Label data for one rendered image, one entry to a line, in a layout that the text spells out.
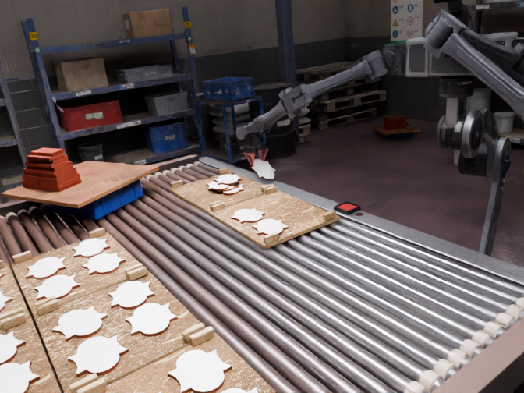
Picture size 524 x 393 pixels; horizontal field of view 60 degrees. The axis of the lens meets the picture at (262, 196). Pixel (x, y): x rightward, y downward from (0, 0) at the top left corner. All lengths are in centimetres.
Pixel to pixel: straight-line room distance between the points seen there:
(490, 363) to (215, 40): 641
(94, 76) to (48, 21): 91
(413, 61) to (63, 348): 166
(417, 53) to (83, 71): 447
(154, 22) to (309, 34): 292
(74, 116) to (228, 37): 265
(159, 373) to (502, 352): 75
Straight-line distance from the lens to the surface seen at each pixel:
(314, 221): 172
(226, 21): 718
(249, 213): 182
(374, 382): 107
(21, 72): 640
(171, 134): 622
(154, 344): 122
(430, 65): 206
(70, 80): 585
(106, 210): 212
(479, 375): 108
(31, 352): 134
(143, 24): 602
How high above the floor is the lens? 166
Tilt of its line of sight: 21 degrees down
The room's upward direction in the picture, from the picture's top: 6 degrees counter-clockwise
